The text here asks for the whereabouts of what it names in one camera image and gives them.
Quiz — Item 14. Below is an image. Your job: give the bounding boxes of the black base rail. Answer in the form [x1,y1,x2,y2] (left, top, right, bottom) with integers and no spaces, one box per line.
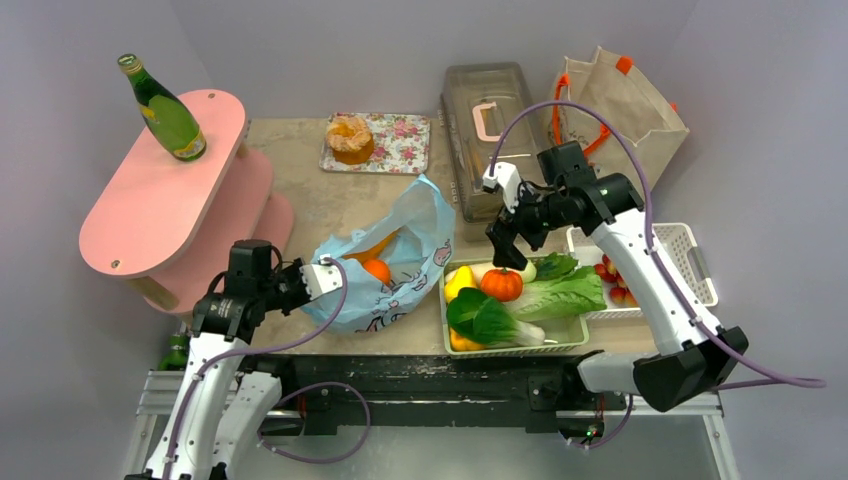
[260,354,613,438]

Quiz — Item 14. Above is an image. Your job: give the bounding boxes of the white daikon radish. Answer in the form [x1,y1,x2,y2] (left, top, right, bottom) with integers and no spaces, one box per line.
[468,252,579,284]

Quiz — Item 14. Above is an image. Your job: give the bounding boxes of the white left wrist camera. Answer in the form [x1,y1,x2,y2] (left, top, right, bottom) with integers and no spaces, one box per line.
[300,255,345,301]

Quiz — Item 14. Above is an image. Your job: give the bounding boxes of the bread baguette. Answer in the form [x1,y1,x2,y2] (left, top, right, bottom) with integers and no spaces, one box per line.
[343,230,398,264]

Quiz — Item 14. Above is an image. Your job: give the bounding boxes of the beige tote bag orange handles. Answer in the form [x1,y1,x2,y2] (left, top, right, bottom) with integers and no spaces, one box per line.
[543,47,690,188]

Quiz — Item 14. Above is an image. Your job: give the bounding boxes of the napa cabbage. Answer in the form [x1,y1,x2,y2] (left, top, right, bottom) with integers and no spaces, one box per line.
[504,267,607,322]

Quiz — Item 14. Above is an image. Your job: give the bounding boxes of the green bok choy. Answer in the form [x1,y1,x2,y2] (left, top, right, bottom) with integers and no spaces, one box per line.
[446,288,546,347]

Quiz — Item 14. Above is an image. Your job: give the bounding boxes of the red cherry bunch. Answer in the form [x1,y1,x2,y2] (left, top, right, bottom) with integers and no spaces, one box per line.
[594,254,638,308]

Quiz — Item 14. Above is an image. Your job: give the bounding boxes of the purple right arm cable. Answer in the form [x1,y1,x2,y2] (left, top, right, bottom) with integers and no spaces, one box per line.
[488,100,828,392]

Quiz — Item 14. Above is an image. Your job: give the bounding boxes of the pink two-tier shelf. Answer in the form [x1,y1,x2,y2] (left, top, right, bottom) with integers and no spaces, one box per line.
[79,89,295,316]

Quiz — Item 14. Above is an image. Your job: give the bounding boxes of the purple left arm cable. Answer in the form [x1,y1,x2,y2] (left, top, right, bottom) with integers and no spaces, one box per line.
[162,258,349,480]

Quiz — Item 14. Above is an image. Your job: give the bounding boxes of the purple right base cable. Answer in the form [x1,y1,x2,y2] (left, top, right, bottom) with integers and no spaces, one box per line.
[566,396,634,453]

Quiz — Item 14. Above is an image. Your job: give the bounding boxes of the white plastic basket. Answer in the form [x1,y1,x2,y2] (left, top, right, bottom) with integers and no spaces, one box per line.
[566,222,719,320]

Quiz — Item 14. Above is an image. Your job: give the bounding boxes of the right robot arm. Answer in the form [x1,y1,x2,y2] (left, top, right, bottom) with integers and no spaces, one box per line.
[482,141,749,412]

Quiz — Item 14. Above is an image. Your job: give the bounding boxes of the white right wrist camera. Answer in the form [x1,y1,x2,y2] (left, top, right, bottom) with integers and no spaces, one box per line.
[482,162,522,214]

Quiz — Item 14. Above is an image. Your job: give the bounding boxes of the yellow bell pepper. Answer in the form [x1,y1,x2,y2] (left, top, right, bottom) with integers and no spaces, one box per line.
[449,328,486,352]
[443,265,477,304]

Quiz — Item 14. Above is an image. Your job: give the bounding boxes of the floral tray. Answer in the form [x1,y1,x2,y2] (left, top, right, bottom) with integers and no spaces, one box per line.
[318,112,431,175]

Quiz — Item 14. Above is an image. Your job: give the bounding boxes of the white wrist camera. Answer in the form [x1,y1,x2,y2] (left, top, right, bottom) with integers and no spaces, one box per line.
[482,162,522,214]
[300,255,345,301]

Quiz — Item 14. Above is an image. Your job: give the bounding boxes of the orange fruit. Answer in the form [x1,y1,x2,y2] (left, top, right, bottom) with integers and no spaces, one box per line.
[362,258,392,286]

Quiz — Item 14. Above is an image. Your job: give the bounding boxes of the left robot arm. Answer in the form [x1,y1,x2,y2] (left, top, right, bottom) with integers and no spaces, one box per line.
[136,239,313,479]

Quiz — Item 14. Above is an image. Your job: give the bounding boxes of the green glass bottle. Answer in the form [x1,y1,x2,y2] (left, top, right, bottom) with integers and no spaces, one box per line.
[117,53,207,162]

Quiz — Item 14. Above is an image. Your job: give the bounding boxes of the aluminium frame rail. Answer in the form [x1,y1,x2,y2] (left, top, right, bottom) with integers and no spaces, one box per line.
[135,367,725,420]

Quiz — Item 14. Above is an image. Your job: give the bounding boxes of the green plastic basket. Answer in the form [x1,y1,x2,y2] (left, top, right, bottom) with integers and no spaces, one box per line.
[439,253,605,358]

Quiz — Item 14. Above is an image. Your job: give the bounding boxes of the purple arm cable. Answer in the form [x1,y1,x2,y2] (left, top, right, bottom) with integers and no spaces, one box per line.
[162,258,349,480]
[488,100,828,392]

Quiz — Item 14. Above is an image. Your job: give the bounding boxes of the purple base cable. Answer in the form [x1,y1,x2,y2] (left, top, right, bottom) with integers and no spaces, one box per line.
[258,381,372,465]
[566,396,634,453]

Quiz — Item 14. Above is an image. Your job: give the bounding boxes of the grey transparent lidded box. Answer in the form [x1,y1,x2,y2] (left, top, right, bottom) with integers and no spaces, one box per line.
[441,62,533,242]

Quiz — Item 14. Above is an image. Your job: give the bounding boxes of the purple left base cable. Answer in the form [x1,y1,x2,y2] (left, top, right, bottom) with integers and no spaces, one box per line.
[258,381,372,465]

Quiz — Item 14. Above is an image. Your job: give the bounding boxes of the green bottle under table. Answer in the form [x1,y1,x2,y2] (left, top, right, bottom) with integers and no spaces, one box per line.
[157,333,190,371]

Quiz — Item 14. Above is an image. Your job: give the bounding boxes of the orange bundt cake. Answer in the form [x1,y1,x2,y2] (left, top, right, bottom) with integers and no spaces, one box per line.
[325,116,375,165]

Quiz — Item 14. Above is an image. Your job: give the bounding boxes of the orange mini pumpkin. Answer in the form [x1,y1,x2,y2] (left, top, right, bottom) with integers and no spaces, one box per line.
[480,269,524,302]

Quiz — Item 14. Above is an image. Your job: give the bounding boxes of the blue printed plastic bag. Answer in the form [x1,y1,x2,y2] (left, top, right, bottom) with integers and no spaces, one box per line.
[302,175,456,333]

